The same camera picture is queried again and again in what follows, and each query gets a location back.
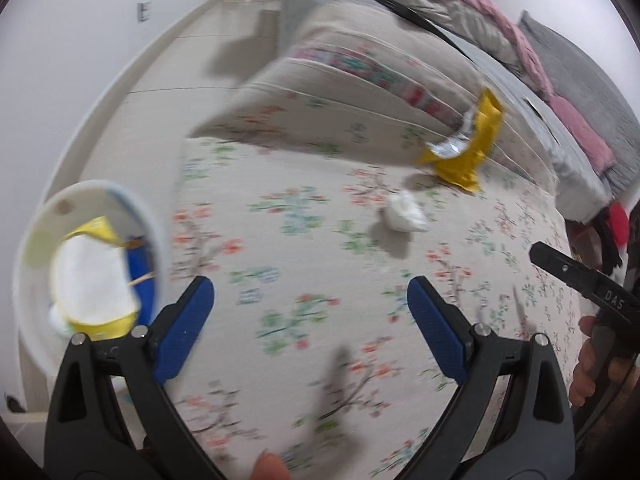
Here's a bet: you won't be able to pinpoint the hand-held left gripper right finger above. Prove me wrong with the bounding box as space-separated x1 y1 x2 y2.
395 275 576 480

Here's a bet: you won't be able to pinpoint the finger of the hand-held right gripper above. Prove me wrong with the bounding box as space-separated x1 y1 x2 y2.
529 241 601 301

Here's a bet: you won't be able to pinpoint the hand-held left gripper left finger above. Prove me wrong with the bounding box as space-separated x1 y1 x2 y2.
44 275 226 480

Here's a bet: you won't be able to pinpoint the blue cardboard box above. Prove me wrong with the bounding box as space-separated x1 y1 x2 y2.
125 236 162 327

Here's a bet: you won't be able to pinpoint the yellow cup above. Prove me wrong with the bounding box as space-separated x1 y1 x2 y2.
50 216 143 342

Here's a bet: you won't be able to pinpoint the white plastic bin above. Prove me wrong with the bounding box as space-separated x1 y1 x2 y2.
11 179 170 401

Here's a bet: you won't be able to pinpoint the person's right hand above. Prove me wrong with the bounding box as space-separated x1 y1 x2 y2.
569 315 640 411

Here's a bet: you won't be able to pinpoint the person's left hand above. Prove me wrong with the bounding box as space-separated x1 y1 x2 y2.
251 451 292 480

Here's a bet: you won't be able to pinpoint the printed cardboard box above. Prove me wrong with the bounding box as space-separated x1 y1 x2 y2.
565 220 601 261

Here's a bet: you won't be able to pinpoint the red black items on floor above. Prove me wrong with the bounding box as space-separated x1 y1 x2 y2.
595 220 623 268

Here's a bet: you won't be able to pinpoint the red plastic stool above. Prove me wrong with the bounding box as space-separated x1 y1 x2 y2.
607 202 631 248

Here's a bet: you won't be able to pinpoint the white crumpled tissue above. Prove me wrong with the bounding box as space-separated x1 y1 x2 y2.
382 191 432 234

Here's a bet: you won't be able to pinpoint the floral folded mattress pad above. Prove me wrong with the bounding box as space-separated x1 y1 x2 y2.
167 0 576 480

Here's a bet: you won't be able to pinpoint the pink pillow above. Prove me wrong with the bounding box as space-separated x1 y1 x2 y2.
550 95 616 176

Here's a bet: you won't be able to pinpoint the yellow foil snack wrapper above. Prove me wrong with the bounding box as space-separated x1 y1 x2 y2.
417 87 503 195

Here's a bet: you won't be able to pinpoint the grey quilted pillow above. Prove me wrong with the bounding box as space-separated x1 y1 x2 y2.
517 10 640 196

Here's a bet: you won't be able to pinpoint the black remote control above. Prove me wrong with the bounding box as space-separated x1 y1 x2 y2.
375 0 481 61

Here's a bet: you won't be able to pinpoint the bed with grey sheet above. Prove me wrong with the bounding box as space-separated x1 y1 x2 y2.
277 0 616 223

